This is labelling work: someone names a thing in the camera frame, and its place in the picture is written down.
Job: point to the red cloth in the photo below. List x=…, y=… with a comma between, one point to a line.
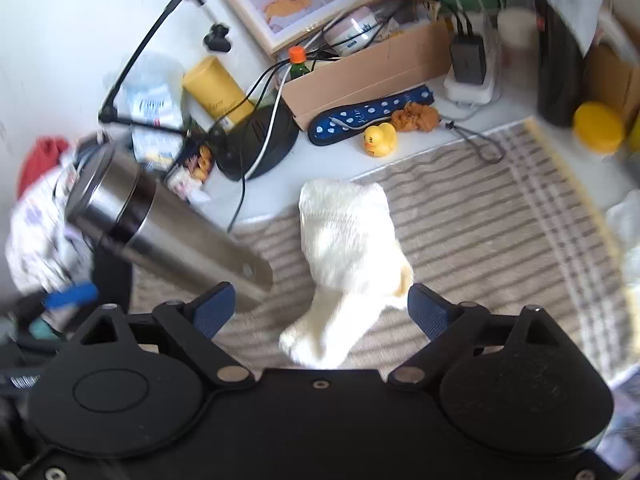
x=44, y=156

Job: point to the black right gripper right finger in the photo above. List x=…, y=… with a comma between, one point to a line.
x=455, y=331

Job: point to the brown cardboard box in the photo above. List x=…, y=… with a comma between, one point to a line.
x=418, y=54

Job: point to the tall black bottle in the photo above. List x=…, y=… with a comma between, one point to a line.
x=561, y=67

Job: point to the yellow cylindrical tube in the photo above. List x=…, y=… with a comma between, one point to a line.
x=216, y=91

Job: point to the blue polka dot case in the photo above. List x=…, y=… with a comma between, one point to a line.
x=343, y=122

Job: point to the dark snack packet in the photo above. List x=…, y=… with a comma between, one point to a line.
x=189, y=172

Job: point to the striped beige table mat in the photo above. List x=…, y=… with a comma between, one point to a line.
x=503, y=236

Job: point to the black articulated desk lamp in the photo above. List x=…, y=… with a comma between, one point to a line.
x=244, y=149

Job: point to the cream white knitted cloth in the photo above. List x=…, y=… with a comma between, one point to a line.
x=356, y=263

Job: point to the white plastic wipes packet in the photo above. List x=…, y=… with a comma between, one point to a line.
x=152, y=93

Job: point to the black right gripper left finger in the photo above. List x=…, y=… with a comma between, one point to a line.
x=169, y=349

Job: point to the stainless steel thermos container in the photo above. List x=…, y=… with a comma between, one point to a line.
x=122, y=208

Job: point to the green bottle orange cap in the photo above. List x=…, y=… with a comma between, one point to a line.
x=298, y=59

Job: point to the brown crumpled plush item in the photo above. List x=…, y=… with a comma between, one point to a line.
x=415, y=117

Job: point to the yellow rubber duck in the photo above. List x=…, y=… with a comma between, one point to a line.
x=380, y=140

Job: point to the black power adapter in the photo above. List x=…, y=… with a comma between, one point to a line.
x=468, y=59

